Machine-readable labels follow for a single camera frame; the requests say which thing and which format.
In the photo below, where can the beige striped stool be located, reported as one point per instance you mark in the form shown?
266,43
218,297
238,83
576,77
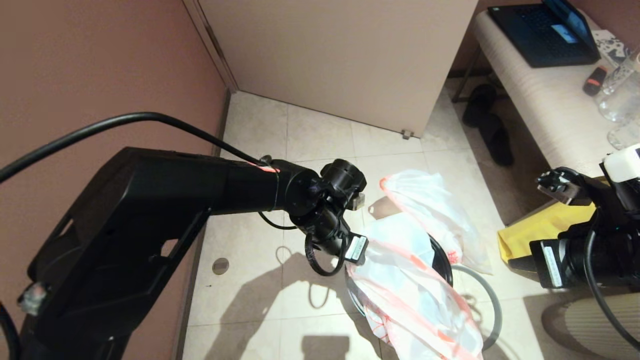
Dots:
575,330

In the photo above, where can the clear glass cup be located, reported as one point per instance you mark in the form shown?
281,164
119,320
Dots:
625,136
619,106

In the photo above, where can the white black patterned card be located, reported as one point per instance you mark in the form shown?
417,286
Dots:
609,49

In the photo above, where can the dark blue laptop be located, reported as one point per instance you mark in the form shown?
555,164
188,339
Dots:
540,35

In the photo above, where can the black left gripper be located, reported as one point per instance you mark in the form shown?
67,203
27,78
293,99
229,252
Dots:
335,235

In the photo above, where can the black round trash bin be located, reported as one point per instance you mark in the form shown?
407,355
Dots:
442,260

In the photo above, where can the spare white plastic bag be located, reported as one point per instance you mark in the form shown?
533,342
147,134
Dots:
430,205

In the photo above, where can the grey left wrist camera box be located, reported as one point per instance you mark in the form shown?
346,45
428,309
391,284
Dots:
357,201

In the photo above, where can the white red-printed plastic bag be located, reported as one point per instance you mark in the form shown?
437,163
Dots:
410,300

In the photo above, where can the beige door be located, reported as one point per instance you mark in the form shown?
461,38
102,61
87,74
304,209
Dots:
340,60

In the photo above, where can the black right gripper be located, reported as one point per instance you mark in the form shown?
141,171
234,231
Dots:
575,260

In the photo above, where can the clear ribbed glass bottle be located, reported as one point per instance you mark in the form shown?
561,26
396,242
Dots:
620,72

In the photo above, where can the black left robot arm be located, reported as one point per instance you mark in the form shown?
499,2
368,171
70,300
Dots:
150,210

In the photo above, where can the small metal door stopper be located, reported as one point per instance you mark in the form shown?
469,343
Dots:
407,135

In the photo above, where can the cream striped bench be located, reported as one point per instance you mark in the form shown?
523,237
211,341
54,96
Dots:
545,110

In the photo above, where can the black orange handheld device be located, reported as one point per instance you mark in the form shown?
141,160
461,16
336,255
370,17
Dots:
593,82

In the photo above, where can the beige door frame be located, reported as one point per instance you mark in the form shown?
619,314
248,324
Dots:
210,40

